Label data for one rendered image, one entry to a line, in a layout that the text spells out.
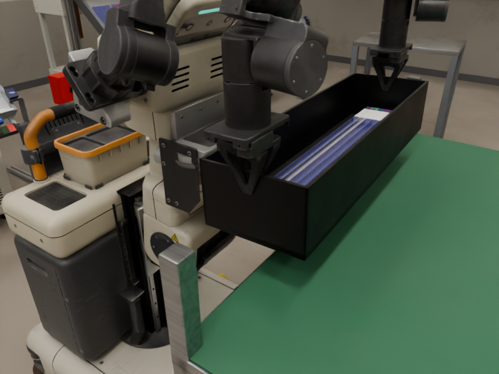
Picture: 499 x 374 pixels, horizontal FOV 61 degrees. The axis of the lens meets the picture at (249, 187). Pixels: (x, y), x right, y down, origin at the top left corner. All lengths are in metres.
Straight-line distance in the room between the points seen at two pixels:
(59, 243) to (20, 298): 1.10
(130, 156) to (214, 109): 0.39
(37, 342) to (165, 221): 0.74
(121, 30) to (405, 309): 0.57
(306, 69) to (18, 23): 5.04
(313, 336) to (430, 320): 0.16
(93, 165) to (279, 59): 0.84
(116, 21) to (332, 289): 0.50
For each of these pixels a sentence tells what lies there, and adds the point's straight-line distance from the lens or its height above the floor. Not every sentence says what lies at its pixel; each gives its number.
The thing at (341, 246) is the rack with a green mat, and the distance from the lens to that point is 0.73.
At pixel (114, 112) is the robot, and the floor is 1.13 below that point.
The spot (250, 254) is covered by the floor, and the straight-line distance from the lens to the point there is 2.22.
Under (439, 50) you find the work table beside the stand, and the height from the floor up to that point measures 0.79.
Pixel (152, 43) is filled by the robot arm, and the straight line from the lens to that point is 0.70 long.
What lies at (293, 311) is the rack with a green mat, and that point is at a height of 0.95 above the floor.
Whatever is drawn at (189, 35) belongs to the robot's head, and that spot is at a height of 1.23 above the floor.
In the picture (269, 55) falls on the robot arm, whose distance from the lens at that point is 0.44.
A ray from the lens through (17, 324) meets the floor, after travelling 2.12.
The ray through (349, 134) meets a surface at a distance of 0.87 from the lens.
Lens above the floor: 1.39
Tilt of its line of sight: 30 degrees down
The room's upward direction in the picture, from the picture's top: straight up
